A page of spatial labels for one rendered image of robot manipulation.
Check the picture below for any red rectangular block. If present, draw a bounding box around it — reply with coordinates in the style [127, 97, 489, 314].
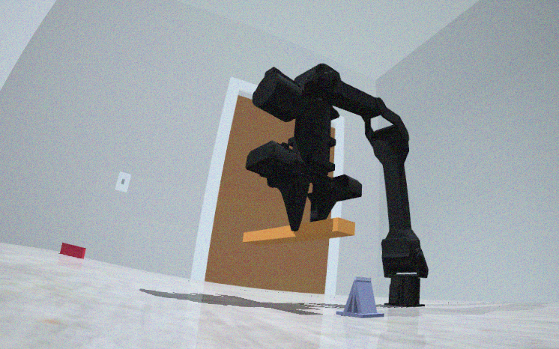
[60, 243, 86, 258]

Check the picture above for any orange bar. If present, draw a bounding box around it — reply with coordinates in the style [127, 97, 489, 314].
[243, 217, 355, 246]

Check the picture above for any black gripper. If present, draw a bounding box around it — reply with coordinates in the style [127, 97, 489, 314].
[245, 124, 362, 231]

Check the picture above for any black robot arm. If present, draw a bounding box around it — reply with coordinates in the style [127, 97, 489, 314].
[253, 63, 429, 307]

